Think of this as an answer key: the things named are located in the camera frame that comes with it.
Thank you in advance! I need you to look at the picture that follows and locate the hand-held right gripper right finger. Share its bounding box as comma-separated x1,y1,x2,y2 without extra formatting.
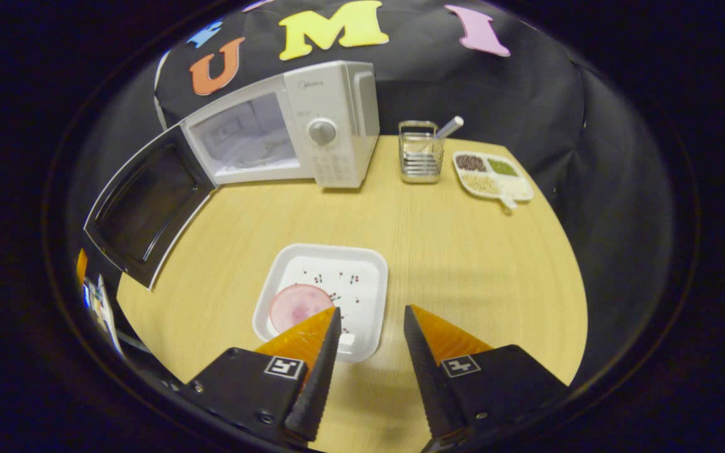
403,305,570,453

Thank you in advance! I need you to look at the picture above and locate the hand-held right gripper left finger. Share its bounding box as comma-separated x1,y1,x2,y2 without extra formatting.
177,306,342,449

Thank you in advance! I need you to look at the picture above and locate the pink ham slice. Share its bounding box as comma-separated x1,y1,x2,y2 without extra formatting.
268,284,336,334

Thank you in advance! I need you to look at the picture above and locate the white food tray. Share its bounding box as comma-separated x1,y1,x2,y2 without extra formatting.
252,243,389,364

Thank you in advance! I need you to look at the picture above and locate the white microwave oven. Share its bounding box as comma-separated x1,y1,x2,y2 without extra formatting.
84,60,381,290

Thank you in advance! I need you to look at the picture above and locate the white divided tray of grains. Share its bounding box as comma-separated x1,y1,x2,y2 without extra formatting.
452,150,534,210

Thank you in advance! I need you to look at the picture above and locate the white spoon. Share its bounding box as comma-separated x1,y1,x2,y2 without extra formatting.
433,115,464,140

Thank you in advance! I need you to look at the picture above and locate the black backdrop cloth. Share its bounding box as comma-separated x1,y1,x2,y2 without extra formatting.
67,0,678,391

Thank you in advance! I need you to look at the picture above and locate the metal wire utensil holder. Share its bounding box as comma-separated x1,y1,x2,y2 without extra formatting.
398,120,446,184

